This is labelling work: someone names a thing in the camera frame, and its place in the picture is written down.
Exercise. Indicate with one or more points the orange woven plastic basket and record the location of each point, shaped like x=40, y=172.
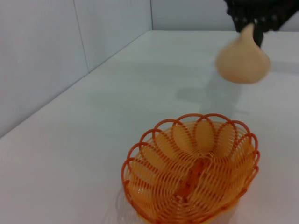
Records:
x=187, y=175

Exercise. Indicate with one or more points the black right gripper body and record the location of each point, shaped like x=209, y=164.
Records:
x=275, y=11

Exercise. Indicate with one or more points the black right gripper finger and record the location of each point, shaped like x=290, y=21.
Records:
x=238, y=19
x=258, y=32

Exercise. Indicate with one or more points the peach coloured toy bun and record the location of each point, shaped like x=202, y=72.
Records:
x=243, y=65

